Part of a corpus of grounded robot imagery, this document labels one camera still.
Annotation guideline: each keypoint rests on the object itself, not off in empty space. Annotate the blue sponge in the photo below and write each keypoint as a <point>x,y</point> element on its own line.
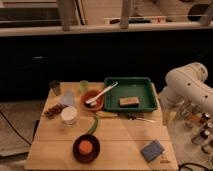
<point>152,151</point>

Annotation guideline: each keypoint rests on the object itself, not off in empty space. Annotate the white spoon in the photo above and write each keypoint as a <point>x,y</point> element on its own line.
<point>100,94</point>

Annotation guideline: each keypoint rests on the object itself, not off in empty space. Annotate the black plate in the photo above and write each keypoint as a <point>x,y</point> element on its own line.
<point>92,155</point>

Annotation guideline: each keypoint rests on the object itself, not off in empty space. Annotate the clear plastic cup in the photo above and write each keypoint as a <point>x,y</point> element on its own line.
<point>67,99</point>

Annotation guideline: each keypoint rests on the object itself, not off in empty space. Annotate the green plastic tray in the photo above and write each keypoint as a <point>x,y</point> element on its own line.
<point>140,87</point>

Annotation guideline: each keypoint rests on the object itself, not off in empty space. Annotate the orange round fruit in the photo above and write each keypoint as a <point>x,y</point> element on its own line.
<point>85,147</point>

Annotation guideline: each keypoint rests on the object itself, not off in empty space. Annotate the dark metal cup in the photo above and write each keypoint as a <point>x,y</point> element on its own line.
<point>56,87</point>

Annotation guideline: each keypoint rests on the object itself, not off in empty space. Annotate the white paper cup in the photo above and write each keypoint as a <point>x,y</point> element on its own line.
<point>69,115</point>

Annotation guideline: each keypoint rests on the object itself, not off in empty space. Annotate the yellow handled knife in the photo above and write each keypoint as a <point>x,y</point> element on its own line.
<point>106,115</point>

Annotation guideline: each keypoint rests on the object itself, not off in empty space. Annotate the brown felt eraser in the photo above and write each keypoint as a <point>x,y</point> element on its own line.
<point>129,102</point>

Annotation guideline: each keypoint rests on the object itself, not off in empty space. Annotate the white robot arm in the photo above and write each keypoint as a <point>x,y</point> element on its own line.
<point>187,83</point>

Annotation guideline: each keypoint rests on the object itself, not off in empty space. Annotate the orange bowl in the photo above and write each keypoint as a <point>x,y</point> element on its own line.
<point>96,106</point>

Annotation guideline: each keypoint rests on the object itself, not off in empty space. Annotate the green plastic cup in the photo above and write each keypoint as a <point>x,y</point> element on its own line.
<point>83,85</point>

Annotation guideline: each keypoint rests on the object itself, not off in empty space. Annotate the black scissors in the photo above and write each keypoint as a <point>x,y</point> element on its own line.
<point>131,117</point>

